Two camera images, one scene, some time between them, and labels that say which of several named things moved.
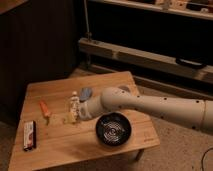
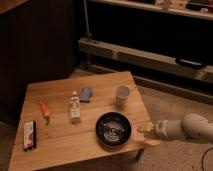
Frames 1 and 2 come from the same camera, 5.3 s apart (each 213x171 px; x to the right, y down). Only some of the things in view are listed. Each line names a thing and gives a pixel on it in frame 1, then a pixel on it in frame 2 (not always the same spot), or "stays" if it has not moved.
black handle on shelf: x=190 y=63 stays
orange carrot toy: x=45 y=110 stays
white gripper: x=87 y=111 → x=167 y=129
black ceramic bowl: x=113 y=128 stays
